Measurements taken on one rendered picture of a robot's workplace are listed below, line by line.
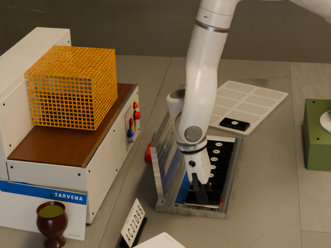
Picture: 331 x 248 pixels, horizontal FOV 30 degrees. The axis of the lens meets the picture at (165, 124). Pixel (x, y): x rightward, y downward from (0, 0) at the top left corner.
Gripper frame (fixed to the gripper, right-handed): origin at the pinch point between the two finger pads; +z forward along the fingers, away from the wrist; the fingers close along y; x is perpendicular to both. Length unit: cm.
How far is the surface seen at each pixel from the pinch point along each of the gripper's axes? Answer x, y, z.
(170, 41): 66, 229, 27
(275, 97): -15, 77, 7
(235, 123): -3, 50, 3
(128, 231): 16.5, -20.9, -2.9
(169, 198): 10.5, -0.5, 0.8
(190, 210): 3.4, -5.0, 2.5
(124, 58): 55, 109, -6
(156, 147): 8.9, -4.6, -18.4
